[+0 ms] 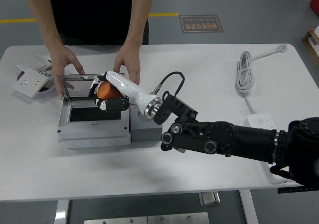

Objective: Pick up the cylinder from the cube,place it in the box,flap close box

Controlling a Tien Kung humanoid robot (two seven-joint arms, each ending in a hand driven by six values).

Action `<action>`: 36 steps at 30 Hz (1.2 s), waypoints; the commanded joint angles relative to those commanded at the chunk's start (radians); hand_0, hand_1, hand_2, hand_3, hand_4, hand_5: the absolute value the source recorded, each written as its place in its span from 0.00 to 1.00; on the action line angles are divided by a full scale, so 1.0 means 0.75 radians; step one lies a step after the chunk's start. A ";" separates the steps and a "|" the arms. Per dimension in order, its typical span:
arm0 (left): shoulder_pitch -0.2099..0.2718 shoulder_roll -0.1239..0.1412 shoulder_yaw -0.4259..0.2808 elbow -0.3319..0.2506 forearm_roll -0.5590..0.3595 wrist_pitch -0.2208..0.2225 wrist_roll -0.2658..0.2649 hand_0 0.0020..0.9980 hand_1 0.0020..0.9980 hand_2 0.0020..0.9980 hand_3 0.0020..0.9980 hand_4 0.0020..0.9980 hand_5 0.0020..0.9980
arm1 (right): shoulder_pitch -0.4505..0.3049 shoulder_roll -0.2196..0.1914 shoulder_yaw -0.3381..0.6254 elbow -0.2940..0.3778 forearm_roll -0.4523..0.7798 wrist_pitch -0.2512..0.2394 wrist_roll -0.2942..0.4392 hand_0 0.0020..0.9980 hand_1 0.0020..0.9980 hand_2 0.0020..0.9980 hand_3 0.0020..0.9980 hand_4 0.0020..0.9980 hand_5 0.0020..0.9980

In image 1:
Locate grey cube with round hole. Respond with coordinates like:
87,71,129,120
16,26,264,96
129,104,163,142

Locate purple oval tray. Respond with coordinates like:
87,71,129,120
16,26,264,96
16,71,57,98

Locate orange cylinder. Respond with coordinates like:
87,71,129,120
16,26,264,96
96,81,121,101

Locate grey electrical box clear lid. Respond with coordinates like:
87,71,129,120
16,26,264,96
56,72,132,149

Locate black table control panel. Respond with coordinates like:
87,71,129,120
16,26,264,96
278,186,319,194

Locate white power strip with cord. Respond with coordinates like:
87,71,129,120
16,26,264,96
235,42,300,185

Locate white wall socket panel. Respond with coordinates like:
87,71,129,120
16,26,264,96
12,68,50,99

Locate grey metal base plate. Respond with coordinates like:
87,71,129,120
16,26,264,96
84,212,210,224

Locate person's right hand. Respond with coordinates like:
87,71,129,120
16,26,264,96
49,46,85,101

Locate wooden crate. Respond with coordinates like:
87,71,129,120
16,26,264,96
301,26,319,69

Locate person's left hand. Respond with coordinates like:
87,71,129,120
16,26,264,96
112,43,142,87

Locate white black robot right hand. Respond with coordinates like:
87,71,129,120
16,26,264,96
87,71,161,116

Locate person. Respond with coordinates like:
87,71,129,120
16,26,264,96
47,0,150,46

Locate white multi-hole socket panel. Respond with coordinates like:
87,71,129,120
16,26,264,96
37,68,54,88

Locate white wall switch panel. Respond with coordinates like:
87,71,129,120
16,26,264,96
16,52,52,72

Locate brown floor sign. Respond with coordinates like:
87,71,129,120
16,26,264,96
179,14,224,34

